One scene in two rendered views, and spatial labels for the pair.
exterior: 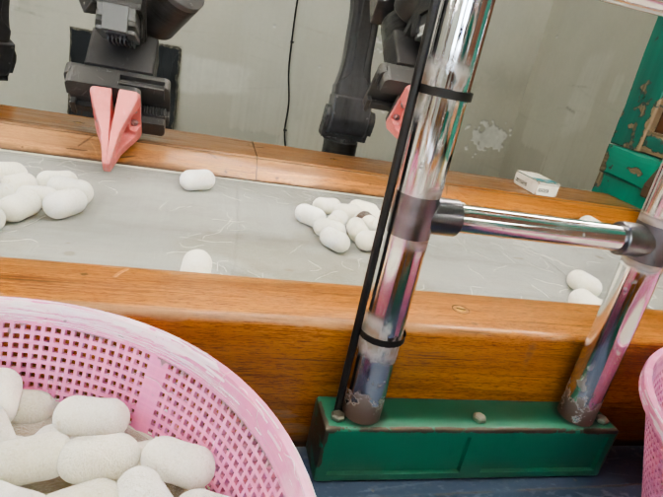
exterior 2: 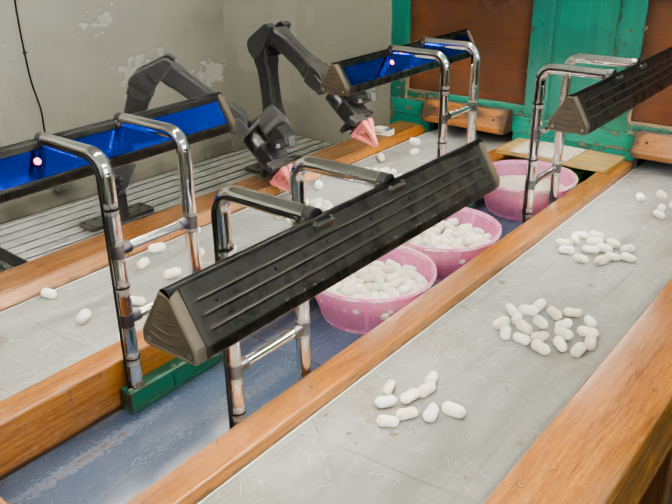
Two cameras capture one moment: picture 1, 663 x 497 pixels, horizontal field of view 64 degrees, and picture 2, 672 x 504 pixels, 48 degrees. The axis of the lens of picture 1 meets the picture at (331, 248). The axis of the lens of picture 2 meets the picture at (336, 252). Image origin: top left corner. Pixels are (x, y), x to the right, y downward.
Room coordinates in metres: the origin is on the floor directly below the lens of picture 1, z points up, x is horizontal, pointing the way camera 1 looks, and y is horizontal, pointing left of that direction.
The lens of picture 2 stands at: (-1.07, 1.24, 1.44)
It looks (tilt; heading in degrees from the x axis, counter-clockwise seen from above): 25 degrees down; 325
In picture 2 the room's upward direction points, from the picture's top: 1 degrees counter-clockwise
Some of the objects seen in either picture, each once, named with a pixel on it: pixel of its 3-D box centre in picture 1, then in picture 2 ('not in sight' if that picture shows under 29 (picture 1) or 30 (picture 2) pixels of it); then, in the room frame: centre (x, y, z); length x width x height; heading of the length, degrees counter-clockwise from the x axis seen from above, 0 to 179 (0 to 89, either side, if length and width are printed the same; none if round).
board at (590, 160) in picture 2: not in sight; (559, 154); (0.28, -0.52, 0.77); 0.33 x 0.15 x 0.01; 16
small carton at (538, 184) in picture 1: (536, 183); (383, 130); (0.78, -0.27, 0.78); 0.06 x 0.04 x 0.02; 16
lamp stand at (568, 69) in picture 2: not in sight; (578, 158); (-0.03, -0.20, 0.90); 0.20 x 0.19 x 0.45; 106
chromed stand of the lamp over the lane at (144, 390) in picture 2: not in sight; (128, 257); (0.09, 0.84, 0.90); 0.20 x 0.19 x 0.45; 106
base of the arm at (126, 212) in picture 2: not in sight; (115, 204); (0.84, 0.61, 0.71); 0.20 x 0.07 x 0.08; 104
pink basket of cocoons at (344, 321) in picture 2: not in sight; (370, 289); (0.01, 0.38, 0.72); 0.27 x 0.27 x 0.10
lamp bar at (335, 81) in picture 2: not in sight; (407, 58); (0.44, -0.07, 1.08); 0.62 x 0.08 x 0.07; 106
